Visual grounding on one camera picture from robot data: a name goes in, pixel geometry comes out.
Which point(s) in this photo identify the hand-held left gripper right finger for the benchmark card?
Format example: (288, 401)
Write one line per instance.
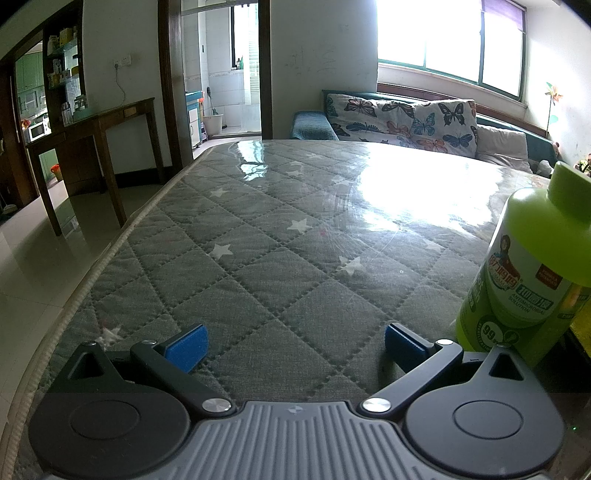
(400, 345)

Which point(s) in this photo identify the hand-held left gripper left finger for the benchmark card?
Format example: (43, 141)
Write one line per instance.
(189, 347)

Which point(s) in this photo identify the green plastic bottle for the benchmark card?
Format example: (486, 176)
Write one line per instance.
(521, 240)

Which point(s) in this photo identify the white bucket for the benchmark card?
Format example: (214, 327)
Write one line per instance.
(214, 124)

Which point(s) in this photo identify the white pillow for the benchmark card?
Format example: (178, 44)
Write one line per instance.
(503, 145)

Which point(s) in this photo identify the butterfly print cushion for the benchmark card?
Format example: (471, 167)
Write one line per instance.
(369, 117)
(448, 124)

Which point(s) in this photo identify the blue white cabinet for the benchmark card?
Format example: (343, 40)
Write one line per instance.
(194, 120)

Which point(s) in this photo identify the panda plush toy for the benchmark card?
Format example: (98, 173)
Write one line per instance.
(545, 167)

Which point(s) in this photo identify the blue sofa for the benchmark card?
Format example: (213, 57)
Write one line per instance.
(314, 125)

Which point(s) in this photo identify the dark wooden side table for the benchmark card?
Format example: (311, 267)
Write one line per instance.
(92, 124)

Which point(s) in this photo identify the white microwave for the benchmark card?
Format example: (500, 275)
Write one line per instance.
(39, 131)

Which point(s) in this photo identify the colourful pinwheel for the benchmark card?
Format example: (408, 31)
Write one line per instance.
(553, 94)

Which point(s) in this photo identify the green framed window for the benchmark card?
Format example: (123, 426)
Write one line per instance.
(438, 41)

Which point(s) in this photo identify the wooden display cabinet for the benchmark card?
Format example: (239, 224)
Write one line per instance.
(64, 55)

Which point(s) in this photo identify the purple curtain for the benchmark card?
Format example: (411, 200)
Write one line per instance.
(505, 11)

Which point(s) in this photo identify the dark wooden door frame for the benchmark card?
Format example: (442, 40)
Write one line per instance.
(171, 83)

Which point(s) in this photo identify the white wall socket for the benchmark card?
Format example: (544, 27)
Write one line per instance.
(122, 61)

